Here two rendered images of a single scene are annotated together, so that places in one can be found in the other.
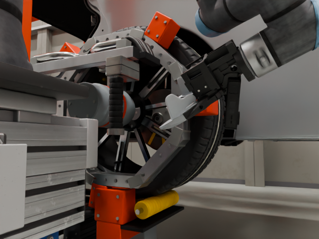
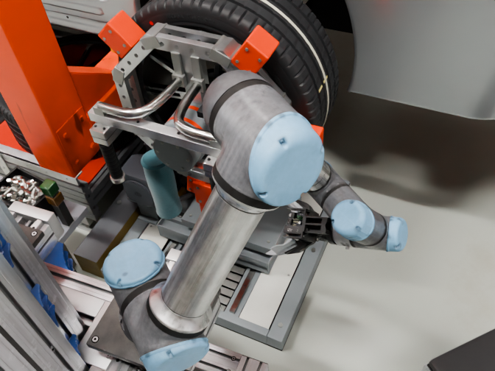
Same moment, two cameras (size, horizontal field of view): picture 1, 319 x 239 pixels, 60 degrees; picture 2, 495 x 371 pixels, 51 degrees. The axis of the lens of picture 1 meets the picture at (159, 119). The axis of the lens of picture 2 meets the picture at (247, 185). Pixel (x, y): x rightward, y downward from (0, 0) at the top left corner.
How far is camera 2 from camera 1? 1.13 m
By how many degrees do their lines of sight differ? 54
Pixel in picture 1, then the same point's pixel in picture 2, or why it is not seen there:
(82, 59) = (169, 140)
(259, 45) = (345, 241)
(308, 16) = (381, 246)
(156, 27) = (248, 61)
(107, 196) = (206, 191)
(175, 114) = (278, 251)
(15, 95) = not seen: hidden behind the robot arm
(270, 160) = not seen: outside the picture
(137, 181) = not seen: hidden behind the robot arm
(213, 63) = (310, 232)
